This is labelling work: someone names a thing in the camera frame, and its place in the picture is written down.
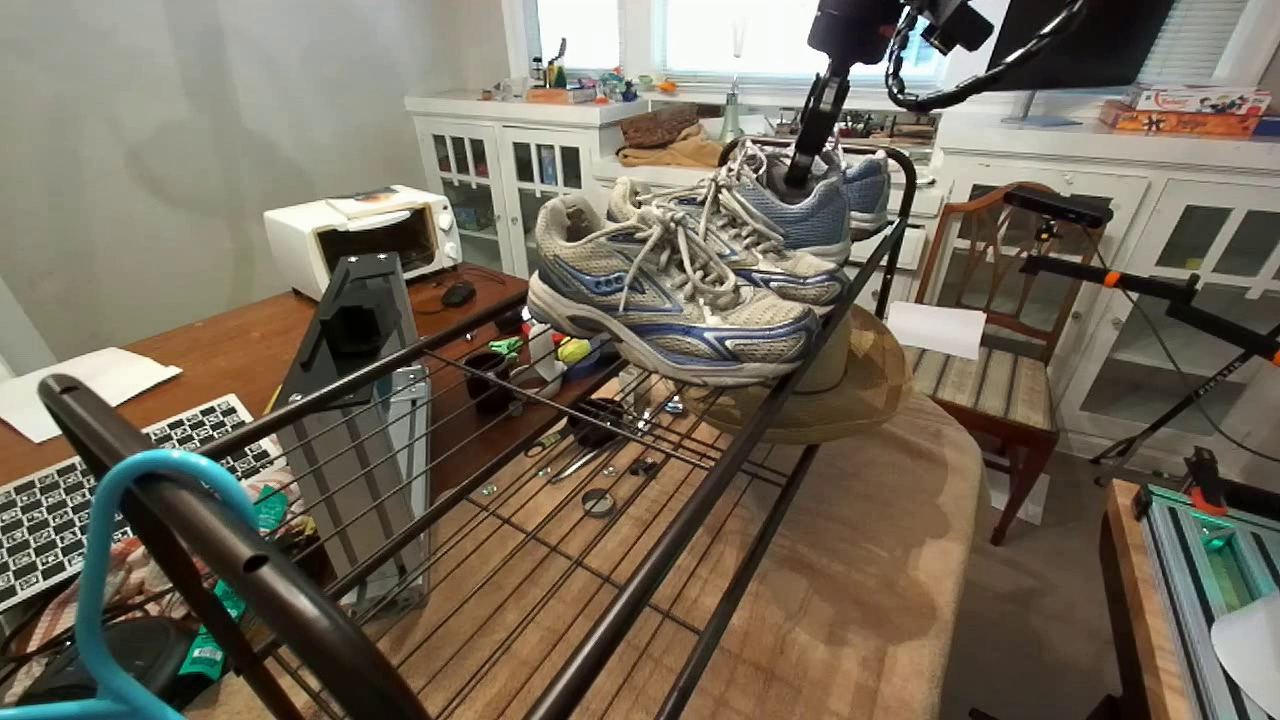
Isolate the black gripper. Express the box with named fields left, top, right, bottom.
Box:
left=783, top=0, right=912, bottom=191

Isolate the white window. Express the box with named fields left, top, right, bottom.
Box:
left=501, top=0, right=993, bottom=99

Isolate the brown bag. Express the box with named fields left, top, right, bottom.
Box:
left=617, top=103, right=710, bottom=173

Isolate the white folded paper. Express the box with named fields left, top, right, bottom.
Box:
left=883, top=296, right=993, bottom=366

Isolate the straw hat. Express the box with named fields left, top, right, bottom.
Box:
left=704, top=304, right=917, bottom=452

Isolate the black flat screen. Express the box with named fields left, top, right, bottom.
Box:
left=977, top=0, right=1183, bottom=97

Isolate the wooden chair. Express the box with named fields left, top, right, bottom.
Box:
left=912, top=175, right=1121, bottom=552

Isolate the white glass door cabinet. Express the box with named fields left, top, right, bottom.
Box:
left=403, top=91, right=645, bottom=278

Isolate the wide white sideboard cabinet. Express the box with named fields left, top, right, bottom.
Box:
left=931, top=114, right=1280, bottom=465

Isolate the orange board game box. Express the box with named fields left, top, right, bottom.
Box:
left=1097, top=84, right=1273, bottom=141

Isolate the black cup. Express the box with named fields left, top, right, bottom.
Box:
left=459, top=348, right=520, bottom=422

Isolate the beige ribbed table cloth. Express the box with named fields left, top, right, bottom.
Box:
left=182, top=386, right=993, bottom=720

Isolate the grey triangular stand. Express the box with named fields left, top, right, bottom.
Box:
left=270, top=252, right=436, bottom=623

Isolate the black orange clamp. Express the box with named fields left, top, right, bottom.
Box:
left=1133, top=444, right=1280, bottom=523

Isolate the wooden robot cart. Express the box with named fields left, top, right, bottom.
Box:
left=1091, top=476, right=1203, bottom=720

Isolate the dark wooden table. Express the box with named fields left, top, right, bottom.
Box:
left=0, top=260, right=536, bottom=491

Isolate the black metal shoe rack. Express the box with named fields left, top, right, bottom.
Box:
left=0, top=136, right=924, bottom=720

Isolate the white paper sheet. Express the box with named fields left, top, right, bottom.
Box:
left=0, top=345, right=186, bottom=447

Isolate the blue plastic clothes hanger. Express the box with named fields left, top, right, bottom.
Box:
left=0, top=444, right=292, bottom=720

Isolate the computer keyboard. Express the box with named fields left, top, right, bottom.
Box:
left=0, top=393, right=292, bottom=616

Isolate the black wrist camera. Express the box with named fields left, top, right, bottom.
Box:
left=917, top=0, right=996, bottom=56

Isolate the black bar stereo camera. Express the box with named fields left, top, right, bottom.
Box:
left=1001, top=183, right=1121, bottom=233

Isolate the black camera stand pole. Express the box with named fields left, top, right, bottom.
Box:
left=1015, top=252, right=1280, bottom=473

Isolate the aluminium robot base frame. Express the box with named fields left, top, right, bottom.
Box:
left=1137, top=481, right=1280, bottom=720

